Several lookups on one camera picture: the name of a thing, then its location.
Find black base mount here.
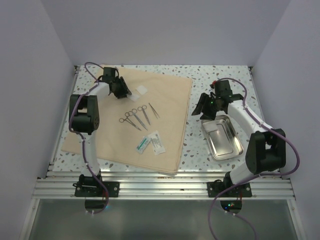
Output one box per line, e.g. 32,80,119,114
72,181,120,198
206,180,253,198

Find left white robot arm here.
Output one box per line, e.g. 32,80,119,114
68,67,132,197

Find green suture packet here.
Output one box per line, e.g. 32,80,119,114
135,136,151,154

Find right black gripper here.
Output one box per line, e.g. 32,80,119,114
192,92,223,121

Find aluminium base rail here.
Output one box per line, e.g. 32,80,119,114
32,171,295,200

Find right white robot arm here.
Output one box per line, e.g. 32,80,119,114
192,77,286,197

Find steel surgical scissors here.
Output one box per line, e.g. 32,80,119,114
137,105,151,125

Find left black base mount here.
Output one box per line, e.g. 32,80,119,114
72,181,120,198

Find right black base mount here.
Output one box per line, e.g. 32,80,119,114
206,180,253,198

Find stainless steel tray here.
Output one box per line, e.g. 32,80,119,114
201,115,244,161

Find steel forceps left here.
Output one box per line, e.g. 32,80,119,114
119,112,141,131

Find steel tweezers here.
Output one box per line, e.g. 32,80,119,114
148,103,160,119

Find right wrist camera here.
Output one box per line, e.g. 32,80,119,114
210,80,217,89

